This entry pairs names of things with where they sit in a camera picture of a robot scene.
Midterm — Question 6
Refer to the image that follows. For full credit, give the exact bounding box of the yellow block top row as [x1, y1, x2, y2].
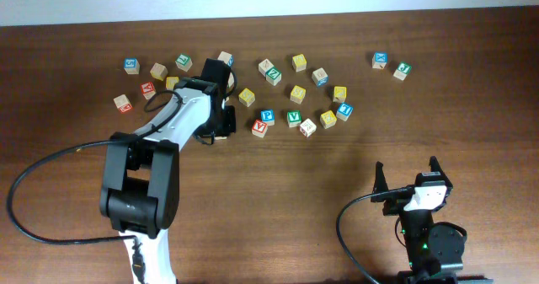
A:
[292, 54, 307, 72]

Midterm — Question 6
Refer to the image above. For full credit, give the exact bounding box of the yellow block centre right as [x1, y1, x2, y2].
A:
[290, 85, 307, 104]

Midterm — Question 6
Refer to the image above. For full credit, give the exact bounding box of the blue T block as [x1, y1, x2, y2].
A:
[336, 103, 354, 121]

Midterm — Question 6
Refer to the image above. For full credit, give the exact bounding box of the wood block blue D side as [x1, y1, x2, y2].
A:
[217, 51, 234, 67]

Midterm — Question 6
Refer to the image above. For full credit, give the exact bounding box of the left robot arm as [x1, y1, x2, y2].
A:
[99, 58, 236, 283]

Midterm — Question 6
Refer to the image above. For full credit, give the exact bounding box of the green V block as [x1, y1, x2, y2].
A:
[286, 110, 302, 128]

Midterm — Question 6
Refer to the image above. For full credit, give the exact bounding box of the red V block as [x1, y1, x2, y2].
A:
[251, 120, 268, 138]

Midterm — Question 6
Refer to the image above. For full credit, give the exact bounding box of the blue top block far-left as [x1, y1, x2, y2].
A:
[123, 58, 140, 75]

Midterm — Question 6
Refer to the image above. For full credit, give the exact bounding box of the blue X block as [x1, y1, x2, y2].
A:
[371, 51, 387, 69]

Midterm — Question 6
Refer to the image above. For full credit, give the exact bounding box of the wood block blue bottom side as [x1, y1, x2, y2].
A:
[312, 67, 328, 87]

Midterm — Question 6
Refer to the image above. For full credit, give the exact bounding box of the red A block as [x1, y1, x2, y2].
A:
[141, 82, 157, 100]

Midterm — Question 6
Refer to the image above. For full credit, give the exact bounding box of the green Z block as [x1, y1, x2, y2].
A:
[265, 67, 282, 86]

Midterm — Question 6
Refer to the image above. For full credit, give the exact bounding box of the plain wood block by Z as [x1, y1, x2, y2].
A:
[258, 59, 274, 77]

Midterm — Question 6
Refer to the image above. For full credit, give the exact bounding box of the green J block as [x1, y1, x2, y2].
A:
[393, 62, 412, 81]

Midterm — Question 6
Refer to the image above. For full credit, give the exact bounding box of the wood block red side left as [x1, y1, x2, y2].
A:
[114, 94, 133, 114]

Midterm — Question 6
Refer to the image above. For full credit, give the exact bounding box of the yellow block lower right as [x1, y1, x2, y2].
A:
[320, 110, 337, 129]

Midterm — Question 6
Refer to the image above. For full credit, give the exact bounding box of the blue P block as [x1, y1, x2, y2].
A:
[260, 110, 275, 126]

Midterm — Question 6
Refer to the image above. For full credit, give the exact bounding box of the wood block green side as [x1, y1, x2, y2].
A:
[227, 73, 235, 88]

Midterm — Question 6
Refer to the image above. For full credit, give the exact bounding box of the wood block red edge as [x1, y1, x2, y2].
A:
[300, 119, 317, 137]

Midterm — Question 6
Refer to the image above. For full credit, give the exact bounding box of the yellow S block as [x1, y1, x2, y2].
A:
[238, 88, 256, 107]

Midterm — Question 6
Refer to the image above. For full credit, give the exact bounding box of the green L block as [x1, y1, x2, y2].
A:
[175, 53, 193, 72]

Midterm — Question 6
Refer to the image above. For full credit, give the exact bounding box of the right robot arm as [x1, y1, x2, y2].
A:
[371, 156, 493, 284]

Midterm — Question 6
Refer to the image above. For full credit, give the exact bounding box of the yellow block near A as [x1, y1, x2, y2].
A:
[165, 77, 179, 90]

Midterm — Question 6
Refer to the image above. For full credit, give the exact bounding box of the plain wood block yellow-side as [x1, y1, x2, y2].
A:
[150, 62, 168, 81]

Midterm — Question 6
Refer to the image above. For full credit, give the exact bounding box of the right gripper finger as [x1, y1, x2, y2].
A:
[372, 161, 388, 194]
[429, 156, 447, 179]

